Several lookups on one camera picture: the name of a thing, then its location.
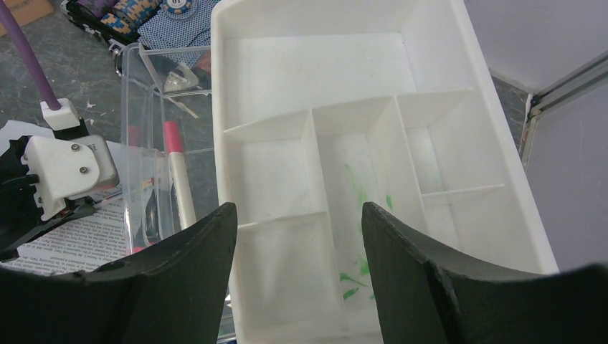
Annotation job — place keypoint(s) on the white pink-capped marker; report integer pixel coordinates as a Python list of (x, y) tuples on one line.
[(177, 163)]

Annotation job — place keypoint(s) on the pink clipboard with paper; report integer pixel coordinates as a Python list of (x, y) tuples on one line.
[(82, 244)]

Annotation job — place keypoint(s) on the white drawer organizer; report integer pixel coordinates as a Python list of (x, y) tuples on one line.
[(310, 109)]

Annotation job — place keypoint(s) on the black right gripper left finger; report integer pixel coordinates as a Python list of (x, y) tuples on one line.
[(169, 292)]

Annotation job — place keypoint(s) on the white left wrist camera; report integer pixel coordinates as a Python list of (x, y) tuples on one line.
[(67, 169)]

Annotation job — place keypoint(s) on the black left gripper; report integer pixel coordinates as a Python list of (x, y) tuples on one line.
[(21, 221)]

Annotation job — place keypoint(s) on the black poker chip case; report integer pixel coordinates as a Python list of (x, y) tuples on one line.
[(181, 25)]

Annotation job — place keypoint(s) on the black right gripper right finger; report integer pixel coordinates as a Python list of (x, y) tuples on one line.
[(428, 292)]

